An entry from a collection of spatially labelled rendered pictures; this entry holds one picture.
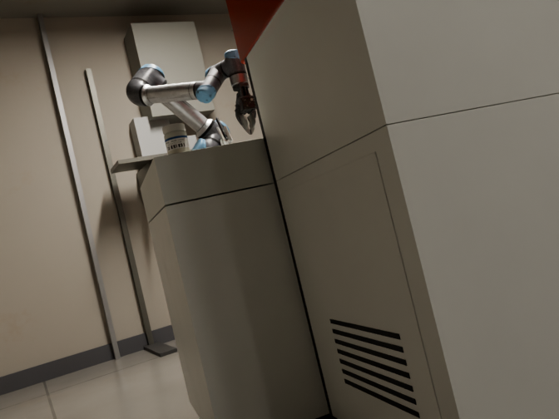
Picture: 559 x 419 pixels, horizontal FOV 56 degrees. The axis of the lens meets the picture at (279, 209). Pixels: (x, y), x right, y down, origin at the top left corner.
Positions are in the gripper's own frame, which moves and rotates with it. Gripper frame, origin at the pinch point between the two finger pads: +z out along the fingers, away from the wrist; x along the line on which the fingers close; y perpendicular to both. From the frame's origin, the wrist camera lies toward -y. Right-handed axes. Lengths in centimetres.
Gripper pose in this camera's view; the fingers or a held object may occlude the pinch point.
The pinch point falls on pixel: (249, 131)
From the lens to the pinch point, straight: 229.1
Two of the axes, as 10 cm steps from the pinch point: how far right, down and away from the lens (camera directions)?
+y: 3.1, -1.1, -9.4
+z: 2.3, 9.7, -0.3
